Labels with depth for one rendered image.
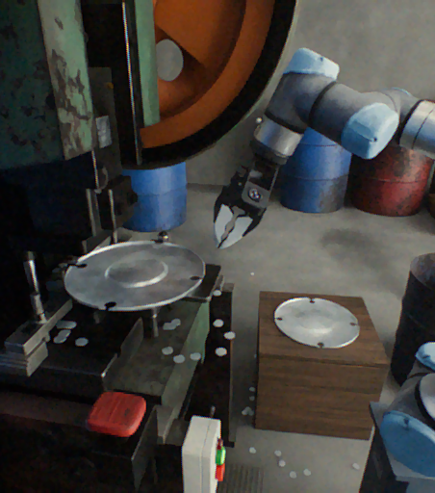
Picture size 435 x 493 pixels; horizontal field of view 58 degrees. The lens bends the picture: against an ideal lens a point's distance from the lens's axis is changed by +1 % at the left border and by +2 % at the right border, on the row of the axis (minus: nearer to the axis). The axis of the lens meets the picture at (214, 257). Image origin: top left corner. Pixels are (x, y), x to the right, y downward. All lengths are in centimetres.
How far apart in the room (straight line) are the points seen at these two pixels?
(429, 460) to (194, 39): 98
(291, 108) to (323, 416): 109
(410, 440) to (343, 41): 355
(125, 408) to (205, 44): 83
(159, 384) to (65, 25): 58
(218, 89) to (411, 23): 315
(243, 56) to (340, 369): 94
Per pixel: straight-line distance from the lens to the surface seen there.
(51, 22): 59
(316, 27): 398
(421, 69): 409
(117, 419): 57
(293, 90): 66
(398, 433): 77
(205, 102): 103
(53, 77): 57
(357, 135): 62
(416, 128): 72
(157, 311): 83
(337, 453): 153
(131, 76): 82
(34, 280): 86
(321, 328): 141
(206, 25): 107
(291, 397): 141
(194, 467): 72
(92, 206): 74
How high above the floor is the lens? 118
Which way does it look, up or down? 27 degrees down
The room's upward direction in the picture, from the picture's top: straight up
